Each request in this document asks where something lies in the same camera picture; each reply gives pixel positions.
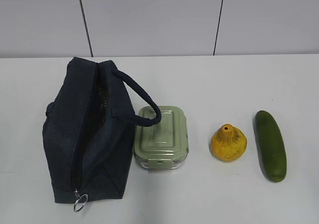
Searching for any silver zipper pull ring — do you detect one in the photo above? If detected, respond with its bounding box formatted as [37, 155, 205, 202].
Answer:
[73, 188, 89, 213]

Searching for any dark navy fabric lunch bag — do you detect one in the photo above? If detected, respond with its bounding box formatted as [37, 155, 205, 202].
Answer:
[42, 57, 161, 204]

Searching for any yellow orange pear-shaped fruit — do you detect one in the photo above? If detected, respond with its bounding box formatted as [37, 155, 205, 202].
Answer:
[210, 124, 247, 162]

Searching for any green cucumber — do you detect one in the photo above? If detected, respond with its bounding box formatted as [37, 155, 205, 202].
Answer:
[254, 111, 287, 183]

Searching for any green lid glass food container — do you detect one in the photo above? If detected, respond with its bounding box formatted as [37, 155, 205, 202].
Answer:
[133, 106, 189, 170]

